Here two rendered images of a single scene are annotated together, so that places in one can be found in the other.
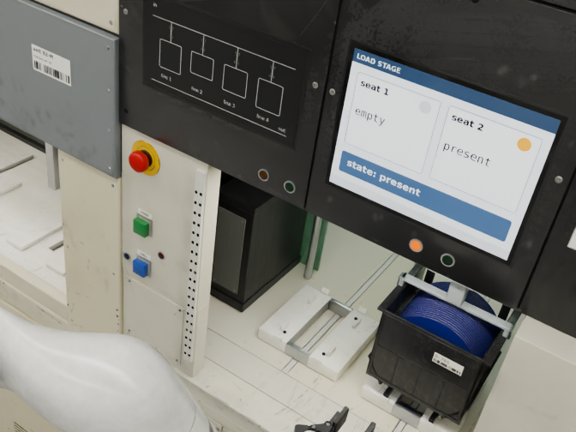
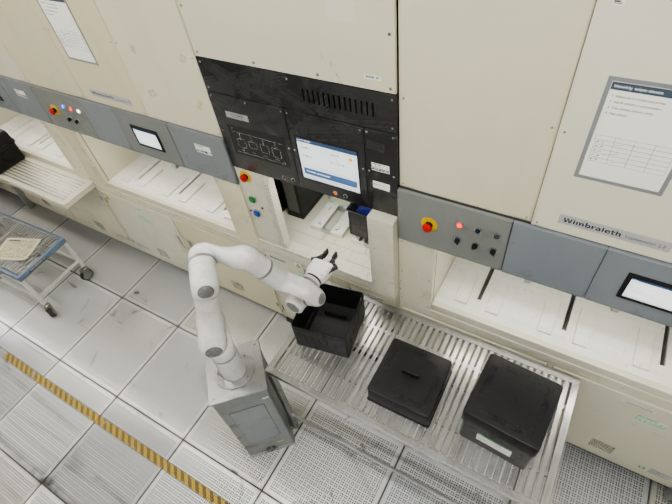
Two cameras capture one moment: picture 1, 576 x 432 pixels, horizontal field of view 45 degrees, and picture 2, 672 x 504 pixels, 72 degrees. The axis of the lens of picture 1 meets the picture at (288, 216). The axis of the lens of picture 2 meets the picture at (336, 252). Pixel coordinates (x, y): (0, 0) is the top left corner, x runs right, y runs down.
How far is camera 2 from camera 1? 108 cm
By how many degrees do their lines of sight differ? 16
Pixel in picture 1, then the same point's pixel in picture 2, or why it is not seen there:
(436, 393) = not seen: hidden behind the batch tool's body
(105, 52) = (220, 144)
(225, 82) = (262, 150)
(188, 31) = (244, 135)
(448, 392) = not seen: hidden behind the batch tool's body
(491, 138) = (341, 159)
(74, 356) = (231, 251)
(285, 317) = (320, 218)
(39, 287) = (223, 226)
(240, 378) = (305, 245)
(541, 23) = (340, 126)
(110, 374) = (240, 254)
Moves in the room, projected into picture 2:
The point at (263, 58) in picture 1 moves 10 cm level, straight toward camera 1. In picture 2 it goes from (270, 141) to (269, 156)
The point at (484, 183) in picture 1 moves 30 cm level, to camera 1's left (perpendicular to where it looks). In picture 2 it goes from (345, 172) to (272, 176)
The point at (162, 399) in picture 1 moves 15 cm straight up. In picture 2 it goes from (254, 257) to (244, 229)
